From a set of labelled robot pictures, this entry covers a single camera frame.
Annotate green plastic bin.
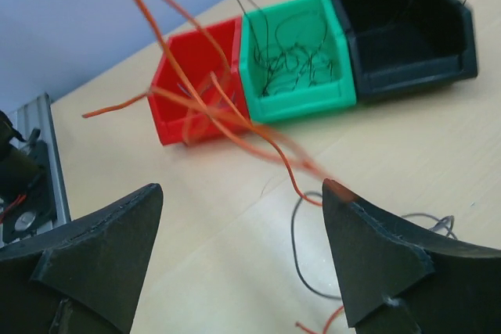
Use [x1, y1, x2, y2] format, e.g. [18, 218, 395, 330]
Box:
[239, 0, 357, 124]

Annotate black plastic bin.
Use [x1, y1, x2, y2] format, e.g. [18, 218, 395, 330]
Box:
[330, 0, 478, 102]

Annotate aluminium front rail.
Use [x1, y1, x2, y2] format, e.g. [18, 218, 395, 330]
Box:
[1, 94, 70, 246]

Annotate wire bundle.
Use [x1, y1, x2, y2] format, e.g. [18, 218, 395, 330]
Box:
[291, 191, 459, 334]

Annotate red plastic bin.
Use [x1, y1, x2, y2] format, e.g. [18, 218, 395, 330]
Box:
[147, 16, 251, 147]

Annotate black thin wire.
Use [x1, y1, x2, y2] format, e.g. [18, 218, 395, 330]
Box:
[232, 0, 336, 97]

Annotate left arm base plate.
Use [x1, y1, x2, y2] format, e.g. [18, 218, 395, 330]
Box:
[1, 128, 56, 244]

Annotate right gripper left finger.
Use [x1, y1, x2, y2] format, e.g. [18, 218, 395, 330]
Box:
[1, 183, 163, 333]

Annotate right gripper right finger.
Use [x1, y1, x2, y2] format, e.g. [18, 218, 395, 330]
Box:
[323, 179, 500, 333]

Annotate orange thin wire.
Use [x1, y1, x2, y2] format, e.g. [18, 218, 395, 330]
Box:
[81, 0, 353, 206]

